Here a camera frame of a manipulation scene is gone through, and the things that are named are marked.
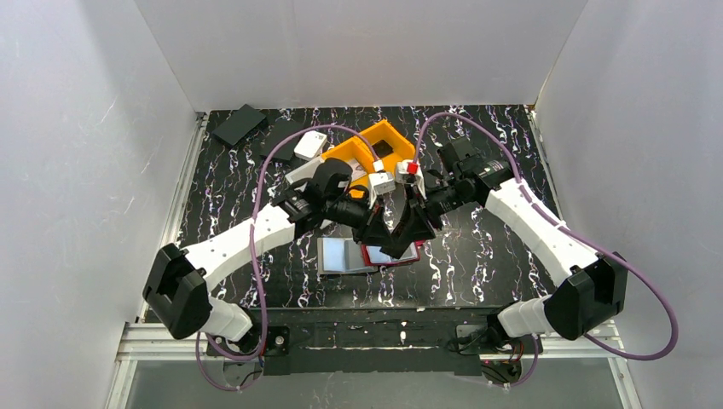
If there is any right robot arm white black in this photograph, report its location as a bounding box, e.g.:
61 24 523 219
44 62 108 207
384 139 628 342

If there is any black flat box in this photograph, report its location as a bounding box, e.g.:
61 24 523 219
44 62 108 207
211 104 268 148
259 119 304 164

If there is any white small box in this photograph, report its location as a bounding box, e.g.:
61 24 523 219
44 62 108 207
293 130 327 161

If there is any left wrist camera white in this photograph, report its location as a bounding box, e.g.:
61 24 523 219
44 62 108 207
367 159 396 195

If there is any black card in bin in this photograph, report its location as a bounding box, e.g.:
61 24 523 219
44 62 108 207
373 140 394 158

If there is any aluminium rail frame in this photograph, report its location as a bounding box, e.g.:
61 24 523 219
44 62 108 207
142 133 634 377

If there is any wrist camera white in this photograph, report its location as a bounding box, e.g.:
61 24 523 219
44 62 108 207
394 159 426 199
367 159 396 195

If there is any orange bin middle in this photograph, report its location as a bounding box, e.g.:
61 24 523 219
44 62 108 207
313 137 375 199

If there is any black flat box left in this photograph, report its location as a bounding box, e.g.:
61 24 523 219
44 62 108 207
211 104 268 148

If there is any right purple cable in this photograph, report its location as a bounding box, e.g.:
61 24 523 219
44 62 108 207
413 112 679 362

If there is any black flat box right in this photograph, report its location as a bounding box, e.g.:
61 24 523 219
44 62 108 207
259 119 304 164

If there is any grey card holder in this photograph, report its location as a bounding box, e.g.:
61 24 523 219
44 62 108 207
317 237 379 275

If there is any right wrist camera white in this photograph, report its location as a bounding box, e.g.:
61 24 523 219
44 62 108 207
394 159 426 199

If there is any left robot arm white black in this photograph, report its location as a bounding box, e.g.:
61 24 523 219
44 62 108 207
142 158 396 341

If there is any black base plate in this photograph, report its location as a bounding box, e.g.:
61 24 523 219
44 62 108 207
203 307 543 377

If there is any red leather card holder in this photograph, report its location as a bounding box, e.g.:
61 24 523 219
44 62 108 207
361 242 421 268

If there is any white plastic bin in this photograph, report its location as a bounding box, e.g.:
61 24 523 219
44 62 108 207
285 156 367 184

